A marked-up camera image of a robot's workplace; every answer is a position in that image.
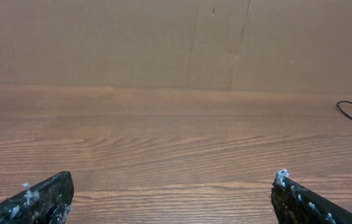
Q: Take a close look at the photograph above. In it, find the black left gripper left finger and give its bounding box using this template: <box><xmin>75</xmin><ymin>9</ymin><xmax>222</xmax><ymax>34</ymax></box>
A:
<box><xmin>0</xmin><ymin>171</ymin><xmax>74</xmax><ymax>224</ymax></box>

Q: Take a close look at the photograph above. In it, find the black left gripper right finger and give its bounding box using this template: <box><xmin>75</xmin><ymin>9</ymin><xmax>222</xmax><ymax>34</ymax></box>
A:
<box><xmin>271</xmin><ymin>169</ymin><xmax>352</xmax><ymax>224</ymax></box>

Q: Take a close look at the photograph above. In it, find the cardboard back wall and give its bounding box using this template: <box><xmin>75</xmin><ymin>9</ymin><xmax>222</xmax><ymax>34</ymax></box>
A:
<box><xmin>0</xmin><ymin>0</ymin><xmax>352</xmax><ymax>93</ymax></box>

